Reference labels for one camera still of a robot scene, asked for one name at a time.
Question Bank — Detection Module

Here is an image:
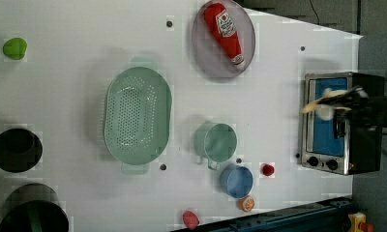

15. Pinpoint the black cylindrical container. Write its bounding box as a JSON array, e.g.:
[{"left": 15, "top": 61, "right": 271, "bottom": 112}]
[{"left": 0, "top": 183, "right": 70, "bottom": 232}]

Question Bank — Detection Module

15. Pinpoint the grey round plate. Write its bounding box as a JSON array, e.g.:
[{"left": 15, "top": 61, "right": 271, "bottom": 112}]
[{"left": 191, "top": 0, "right": 255, "bottom": 78}]

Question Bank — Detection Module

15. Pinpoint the blue metal frame rail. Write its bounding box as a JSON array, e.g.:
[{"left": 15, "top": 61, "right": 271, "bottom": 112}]
[{"left": 172, "top": 197, "right": 358, "bottom": 232}]

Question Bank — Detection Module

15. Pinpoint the orange slice toy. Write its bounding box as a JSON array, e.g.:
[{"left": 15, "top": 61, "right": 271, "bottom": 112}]
[{"left": 238, "top": 195, "right": 255, "bottom": 212}]

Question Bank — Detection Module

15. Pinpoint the red plush ketchup bottle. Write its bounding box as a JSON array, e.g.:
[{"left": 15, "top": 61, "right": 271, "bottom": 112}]
[{"left": 204, "top": 3, "right": 246, "bottom": 70}]

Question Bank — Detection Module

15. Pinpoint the black round bowl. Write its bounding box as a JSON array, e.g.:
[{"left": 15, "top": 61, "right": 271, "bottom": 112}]
[{"left": 0, "top": 129, "right": 43, "bottom": 173}]

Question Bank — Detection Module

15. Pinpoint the blue cup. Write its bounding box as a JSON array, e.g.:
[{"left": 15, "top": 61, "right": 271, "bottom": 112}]
[{"left": 220, "top": 164, "right": 253, "bottom": 199}]

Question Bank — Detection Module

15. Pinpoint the red toy strawberry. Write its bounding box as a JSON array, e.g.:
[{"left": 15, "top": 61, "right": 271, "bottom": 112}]
[{"left": 262, "top": 163, "right": 275, "bottom": 176}]

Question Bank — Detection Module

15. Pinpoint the green oval colander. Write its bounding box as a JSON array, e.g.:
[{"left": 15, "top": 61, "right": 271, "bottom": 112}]
[{"left": 104, "top": 57, "right": 172, "bottom": 175}]

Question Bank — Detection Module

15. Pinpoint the green mug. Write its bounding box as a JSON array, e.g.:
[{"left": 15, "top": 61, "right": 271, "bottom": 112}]
[{"left": 193, "top": 123, "right": 237, "bottom": 170}]

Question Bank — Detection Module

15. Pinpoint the green toy pepper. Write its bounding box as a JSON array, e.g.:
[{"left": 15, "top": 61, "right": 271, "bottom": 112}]
[{"left": 3, "top": 38, "right": 27, "bottom": 60}]

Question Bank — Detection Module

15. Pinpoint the pink toy fruit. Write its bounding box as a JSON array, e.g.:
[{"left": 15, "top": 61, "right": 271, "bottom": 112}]
[{"left": 182, "top": 211, "right": 199, "bottom": 230}]

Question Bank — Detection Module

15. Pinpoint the silver black toaster oven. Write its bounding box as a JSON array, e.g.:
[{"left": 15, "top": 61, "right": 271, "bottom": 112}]
[{"left": 300, "top": 72, "right": 384, "bottom": 175}]

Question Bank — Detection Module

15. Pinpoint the yellow plush peeled banana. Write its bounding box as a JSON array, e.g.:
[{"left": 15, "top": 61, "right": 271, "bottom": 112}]
[{"left": 301, "top": 88, "right": 361, "bottom": 121}]

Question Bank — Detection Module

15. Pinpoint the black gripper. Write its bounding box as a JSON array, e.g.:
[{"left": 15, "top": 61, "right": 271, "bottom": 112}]
[{"left": 333, "top": 86, "right": 387, "bottom": 130}]

